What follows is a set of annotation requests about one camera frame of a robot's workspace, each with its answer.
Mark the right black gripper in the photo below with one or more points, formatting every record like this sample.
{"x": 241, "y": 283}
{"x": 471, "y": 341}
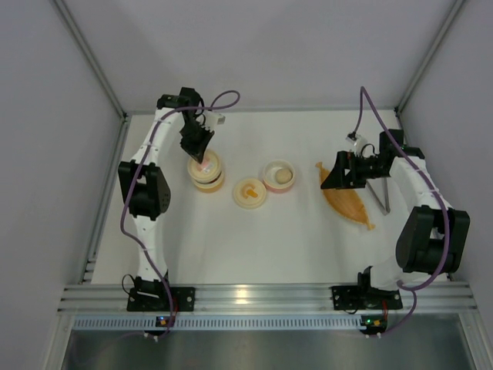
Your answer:
{"x": 347, "y": 169}

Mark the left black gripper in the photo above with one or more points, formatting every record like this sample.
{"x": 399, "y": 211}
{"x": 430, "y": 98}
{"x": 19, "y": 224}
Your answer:
{"x": 196, "y": 133}

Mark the cream lid pink handle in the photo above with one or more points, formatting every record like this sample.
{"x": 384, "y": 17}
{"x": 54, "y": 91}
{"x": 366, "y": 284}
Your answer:
{"x": 206, "y": 171}

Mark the metal tongs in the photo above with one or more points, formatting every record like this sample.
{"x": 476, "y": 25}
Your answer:
{"x": 379, "y": 191}

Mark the white round bun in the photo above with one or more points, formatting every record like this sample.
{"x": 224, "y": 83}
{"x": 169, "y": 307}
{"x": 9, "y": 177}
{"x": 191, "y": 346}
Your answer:
{"x": 283, "y": 176}

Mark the cream lid orange handle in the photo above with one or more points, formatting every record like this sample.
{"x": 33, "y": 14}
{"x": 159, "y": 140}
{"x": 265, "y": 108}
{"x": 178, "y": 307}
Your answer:
{"x": 249, "y": 193}

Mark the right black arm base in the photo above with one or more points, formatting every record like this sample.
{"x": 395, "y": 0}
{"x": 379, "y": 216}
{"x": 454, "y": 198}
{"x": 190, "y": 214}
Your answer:
{"x": 356, "y": 298}

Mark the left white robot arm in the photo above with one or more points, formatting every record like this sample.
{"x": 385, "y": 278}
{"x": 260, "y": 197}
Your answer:
{"x": 147, "y": 195}

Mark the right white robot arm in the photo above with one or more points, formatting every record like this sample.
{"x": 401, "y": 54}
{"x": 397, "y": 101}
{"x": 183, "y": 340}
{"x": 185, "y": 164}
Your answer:
{"x": 433, "y": 238}

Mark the fish-shaped woven basket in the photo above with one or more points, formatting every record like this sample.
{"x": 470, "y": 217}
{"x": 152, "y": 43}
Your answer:
{"x": 348, "y": 204}

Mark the orange bowl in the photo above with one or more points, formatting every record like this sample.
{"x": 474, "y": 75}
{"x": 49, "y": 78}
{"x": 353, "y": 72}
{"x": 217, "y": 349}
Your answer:
{"x": 210, "y": 187}

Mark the pink bowl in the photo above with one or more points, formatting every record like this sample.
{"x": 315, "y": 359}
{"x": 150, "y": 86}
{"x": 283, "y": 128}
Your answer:
{"x": 268, "y": 176}

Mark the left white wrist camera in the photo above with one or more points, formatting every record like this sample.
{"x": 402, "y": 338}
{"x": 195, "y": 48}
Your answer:
{"x": 212, "y": 119}

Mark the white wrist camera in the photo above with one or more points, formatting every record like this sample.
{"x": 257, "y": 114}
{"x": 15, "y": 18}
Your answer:
{"x": 357, "y": 142}
{"x": 212, "y": 119}

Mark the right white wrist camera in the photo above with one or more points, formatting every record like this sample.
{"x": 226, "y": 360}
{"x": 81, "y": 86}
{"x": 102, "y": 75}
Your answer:
{"x": 357, "y": 142}

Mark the aluminium mounting rail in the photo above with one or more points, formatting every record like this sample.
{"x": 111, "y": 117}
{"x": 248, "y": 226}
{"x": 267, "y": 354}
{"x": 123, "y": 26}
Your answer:
{"x": 260, "y": 299}

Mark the slotted cable duct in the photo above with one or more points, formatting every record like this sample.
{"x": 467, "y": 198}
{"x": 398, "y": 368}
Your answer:
{"x": 218, "y": 323}

